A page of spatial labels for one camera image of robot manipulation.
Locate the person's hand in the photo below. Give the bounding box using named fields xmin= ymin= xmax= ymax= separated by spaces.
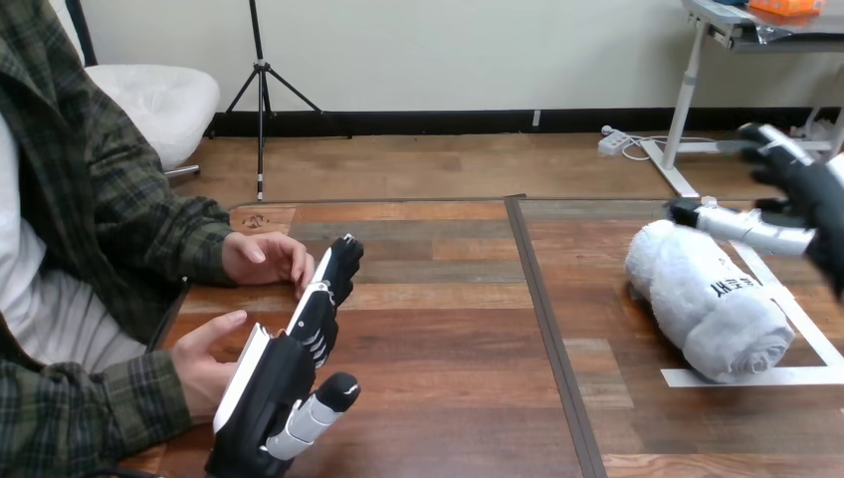
xmin=221 ymin=231 xmax=316 ymax=300
xmin=169 ymin=310 xmax=249 ymax=425

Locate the tangle of cables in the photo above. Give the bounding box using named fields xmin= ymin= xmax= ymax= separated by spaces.
xmin=601 ymin=123 xmax=839 ymax=163

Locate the orange thing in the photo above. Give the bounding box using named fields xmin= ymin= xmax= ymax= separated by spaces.
xmin=748 ymin=0 xmax=827 ymax=18

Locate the white cushioned chair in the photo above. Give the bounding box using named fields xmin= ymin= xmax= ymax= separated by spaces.
xmin=49 ymin=0 xmax=222 ymax=180

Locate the white power strip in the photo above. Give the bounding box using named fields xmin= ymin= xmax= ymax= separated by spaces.
xmin=597 ymin=128 xmax=630 ymax=157

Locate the person's body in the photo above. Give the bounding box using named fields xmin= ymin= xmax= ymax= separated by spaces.
xmin=0 ymin=0 xmax=189 ymax=478

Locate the black tripod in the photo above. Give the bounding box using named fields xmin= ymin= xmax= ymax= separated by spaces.
xmin=207 ymin=0 xmax=324 ymax=202

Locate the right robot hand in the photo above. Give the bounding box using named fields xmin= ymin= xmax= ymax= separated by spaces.
xmin=664 ymin=121 xmax=844 ymax=300

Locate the person's forearm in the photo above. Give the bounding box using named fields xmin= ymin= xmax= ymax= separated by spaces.
xmin=86 ymin=99 xmax=236 ymax=289
xmin=0 ymin=350 xmax=194 ymax=478

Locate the white desk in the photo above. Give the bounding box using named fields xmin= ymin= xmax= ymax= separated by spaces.
xmin=639 ymin=0 xmax=844 ymax=199

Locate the rolled white towel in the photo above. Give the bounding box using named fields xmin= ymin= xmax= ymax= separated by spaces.
xmin=623 ymin=219 xmax=796 ymax=385

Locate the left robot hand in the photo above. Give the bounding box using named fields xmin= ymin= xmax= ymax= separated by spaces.
xmin=204 ymin=234 xmax=365 ymax=478

